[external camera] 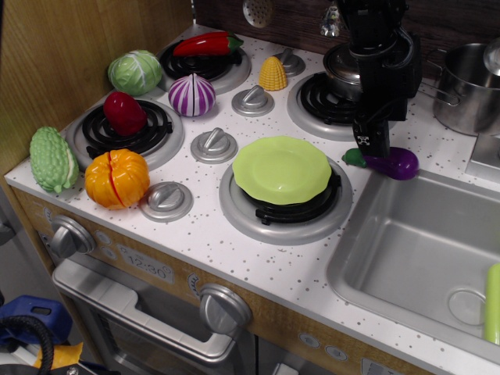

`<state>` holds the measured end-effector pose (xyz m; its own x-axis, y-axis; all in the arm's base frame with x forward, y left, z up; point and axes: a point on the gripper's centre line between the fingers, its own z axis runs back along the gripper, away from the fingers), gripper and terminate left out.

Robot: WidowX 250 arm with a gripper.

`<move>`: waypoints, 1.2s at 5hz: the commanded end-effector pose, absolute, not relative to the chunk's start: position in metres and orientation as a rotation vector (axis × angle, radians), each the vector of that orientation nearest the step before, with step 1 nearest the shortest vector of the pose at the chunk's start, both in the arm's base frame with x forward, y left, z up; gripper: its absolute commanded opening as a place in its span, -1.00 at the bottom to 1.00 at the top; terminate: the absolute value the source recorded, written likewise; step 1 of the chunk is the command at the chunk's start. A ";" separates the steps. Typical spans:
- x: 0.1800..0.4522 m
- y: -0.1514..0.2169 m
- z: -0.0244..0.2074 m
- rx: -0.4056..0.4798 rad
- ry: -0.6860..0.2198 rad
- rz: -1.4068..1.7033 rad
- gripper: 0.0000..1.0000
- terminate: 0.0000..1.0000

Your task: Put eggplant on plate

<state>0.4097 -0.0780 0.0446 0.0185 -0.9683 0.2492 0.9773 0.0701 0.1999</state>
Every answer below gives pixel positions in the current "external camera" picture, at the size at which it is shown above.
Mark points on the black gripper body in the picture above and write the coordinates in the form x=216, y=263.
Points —
x=390, y=72

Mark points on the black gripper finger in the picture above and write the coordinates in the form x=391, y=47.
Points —
x=372, y=137

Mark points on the purple toy eggplant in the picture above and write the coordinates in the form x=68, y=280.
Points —
x=401, y=164

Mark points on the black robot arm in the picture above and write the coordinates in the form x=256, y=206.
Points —
x=379, y=17

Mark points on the light green plastic plate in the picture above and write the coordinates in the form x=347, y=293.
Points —
x=281, y=170

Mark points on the small steel lidded pot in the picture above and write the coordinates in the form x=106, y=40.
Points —
x=343, y=78

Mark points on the hanging clear ornament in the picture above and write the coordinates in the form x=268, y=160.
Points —
x=331, y=23

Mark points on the large steel pot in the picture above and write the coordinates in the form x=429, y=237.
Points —
x=467, y=98

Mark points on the silver top knob back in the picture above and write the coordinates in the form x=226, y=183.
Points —
x=293, y=64

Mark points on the silver knob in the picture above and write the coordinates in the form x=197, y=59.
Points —
x=253, y=102
x=293, y=64
x=214, y=147
x=166, y=202

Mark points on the grey faucet base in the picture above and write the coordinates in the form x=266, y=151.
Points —
x=484, y=160

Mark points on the yellow toy corn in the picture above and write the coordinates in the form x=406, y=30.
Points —
x=272, y=76

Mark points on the front right stove burner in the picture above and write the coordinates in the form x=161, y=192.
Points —
x=294, y=224

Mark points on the silver top knob rear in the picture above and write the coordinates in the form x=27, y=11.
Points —
x=253, y=102

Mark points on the grey plastic sink basin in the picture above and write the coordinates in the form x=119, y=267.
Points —
x=418, y=252

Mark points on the hanging silver strainer ladle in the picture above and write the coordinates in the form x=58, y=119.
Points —
x=258, y=13

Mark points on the silver top knob middle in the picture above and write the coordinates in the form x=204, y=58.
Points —
x=214, y=147

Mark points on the back left stove burner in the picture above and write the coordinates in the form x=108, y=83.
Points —
x=225, y=73

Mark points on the red toy chili pepper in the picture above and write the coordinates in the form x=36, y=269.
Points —
x=217, y=43

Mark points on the purple striped toy onion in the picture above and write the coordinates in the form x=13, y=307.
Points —
x=192, y=96

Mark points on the silver top knob front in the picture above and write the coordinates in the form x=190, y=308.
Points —
x=166, y=202

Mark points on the light green item in sink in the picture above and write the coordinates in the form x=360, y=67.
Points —
x=491, y=307

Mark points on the right oven dial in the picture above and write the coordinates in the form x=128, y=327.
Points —
x=222, y=310

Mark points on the oven dial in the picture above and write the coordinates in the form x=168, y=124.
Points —
x=222, y=310
x=70, y=238

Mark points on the green toy cabbage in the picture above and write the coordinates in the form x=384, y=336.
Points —
x=135, y=73

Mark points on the dark red toy pepper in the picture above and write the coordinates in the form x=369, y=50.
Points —
x=124, y=114

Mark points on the orange toy pumpkin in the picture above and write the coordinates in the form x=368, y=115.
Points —
x=117, y=179

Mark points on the green toy bitter melon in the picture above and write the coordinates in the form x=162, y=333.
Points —
x=52, y=162

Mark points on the left oven dial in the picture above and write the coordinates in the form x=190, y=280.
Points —
x=70, y=238

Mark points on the blue object on floor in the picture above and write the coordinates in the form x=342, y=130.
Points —
x=50, y=313

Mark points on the yellow cloth on floor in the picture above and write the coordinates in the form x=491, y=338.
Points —
x=65, y=355

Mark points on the silver oven door handle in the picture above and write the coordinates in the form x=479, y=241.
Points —
x=119, y=302

